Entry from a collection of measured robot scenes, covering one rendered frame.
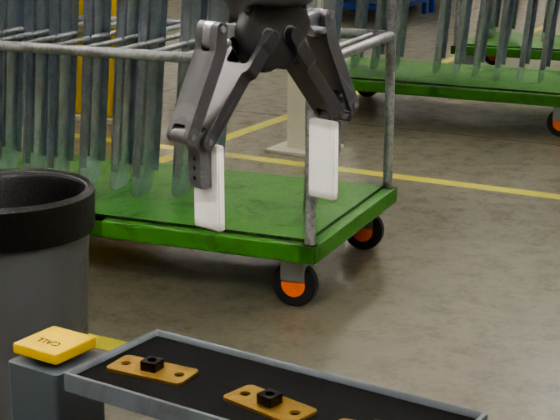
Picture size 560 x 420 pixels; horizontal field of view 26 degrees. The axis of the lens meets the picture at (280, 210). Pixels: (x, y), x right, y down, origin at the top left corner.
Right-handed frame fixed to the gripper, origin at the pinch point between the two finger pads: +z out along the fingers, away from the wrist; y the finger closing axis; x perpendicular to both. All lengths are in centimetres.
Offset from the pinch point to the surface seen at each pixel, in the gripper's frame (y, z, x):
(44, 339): 4.9, 18.8, -27.3
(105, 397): 8.5, 19.5, -12.7
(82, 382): 9.0, 18.6, -15.5
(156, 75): -257, 55, -323
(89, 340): 1.6, 19.0, -24.1
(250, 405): 1.8, 18.6, -0.6
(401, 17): -594, 69, -463
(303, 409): -0.9, 18.6, 3.3
